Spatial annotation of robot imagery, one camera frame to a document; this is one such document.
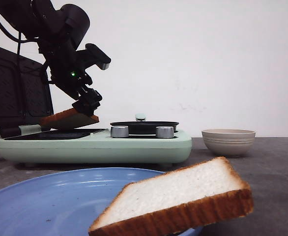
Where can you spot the white bread slice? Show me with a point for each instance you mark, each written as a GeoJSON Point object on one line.
{"type": "Point", "coordinates": [173, 202]}
{"type": "Point", "coordinates": [68, 119]}

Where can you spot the black round frying pan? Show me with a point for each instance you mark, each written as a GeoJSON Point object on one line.
{"type": "Point", "coordinates": [144, 127]}

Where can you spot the right silver control knob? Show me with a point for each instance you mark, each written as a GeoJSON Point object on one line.
{"type": "Point", "coordinates": [164, 132]}

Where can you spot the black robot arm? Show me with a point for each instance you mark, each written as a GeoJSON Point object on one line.
{"type": "Point", "coordinates": [58, 34]}

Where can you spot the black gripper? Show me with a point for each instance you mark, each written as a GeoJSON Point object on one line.
{"type": "Point", "coordinates": [68, 70]}

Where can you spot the blue round plate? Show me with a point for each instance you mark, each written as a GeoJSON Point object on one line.
{"type": "Point", "coordinates": [62, 204]}

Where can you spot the breakfast maker hinged lid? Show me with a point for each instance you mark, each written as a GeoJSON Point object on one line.
{"type": "Point", "coordinates": [25, 96]}

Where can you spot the mint green breakfast maker base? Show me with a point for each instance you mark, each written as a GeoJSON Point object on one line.
{"type": "Point", "coordinates": [95, 146]}

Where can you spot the silver control knob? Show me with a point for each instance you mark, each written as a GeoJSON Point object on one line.
{"type": "Point", "coordinates": [120, 131]}
{"type": "Point", "coordinates": [164, 132]}

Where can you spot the beige ribbed ceramic bowl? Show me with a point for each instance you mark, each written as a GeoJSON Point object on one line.
{"type": "Point", "coordinates": [228, 142]}

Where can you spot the left silver control knob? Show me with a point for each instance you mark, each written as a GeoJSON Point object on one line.
{"type": "Point", "coordinates": [120, 131]}

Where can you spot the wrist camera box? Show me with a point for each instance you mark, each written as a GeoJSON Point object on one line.
{"type": "Point", "coordinates": [92, 55]}

